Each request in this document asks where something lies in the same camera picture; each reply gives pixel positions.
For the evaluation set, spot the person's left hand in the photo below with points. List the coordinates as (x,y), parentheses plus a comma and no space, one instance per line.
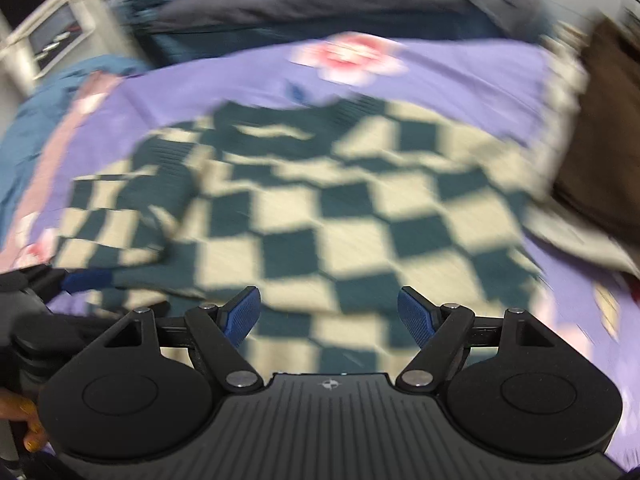
(17,405)

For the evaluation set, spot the purple floral blanket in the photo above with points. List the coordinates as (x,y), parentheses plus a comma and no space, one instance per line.
(450,75)

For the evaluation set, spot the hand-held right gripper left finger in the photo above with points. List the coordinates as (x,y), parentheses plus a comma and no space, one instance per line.
(242,312)

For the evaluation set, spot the blue cloth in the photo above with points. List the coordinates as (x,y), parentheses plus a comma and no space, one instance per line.
(30,125)

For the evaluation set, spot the green cream checkered sweater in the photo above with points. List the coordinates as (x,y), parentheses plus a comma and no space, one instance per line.
(350,210)

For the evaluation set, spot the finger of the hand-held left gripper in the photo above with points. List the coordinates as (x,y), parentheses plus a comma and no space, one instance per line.
(90,280)

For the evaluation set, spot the brown garment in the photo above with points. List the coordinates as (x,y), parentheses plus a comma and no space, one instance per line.
(605,150)

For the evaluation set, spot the white metal frame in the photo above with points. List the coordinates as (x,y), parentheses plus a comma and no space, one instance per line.
(30,25)

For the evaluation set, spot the white dotted garment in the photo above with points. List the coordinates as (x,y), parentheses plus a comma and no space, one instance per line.
(565,237)

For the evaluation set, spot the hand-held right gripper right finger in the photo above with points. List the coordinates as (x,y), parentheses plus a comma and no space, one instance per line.
(415,312)

